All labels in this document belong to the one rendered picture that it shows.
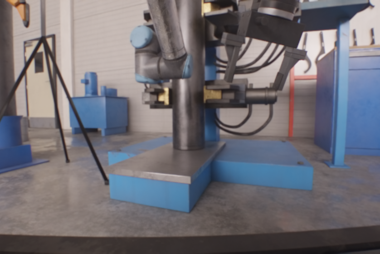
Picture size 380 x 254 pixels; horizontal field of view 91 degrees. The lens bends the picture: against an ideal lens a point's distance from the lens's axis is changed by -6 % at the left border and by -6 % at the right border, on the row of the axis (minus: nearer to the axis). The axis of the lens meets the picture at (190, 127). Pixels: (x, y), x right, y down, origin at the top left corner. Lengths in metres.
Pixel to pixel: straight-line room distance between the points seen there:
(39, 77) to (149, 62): 5.12
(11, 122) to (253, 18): 1.68
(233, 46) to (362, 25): 3.22
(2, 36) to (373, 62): 2.85
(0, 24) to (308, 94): 3.36
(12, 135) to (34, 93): 4.20
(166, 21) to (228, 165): 0.76
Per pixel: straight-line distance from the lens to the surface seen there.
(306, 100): 3.28
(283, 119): 3.23
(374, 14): 3.72
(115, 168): 0.93
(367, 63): 2.24
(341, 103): 1.66
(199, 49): 1.27
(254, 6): 0.54
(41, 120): 5.78
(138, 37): 0.84
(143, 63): 0.81
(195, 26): 1.30
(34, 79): 6.00
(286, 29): 0.50
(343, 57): 1.70
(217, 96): 1.12
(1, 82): 1.84
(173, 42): 0.71
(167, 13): 0.68
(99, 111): 3.42
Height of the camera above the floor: 0.40
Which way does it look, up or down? 5 degrees down
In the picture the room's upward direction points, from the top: straight up
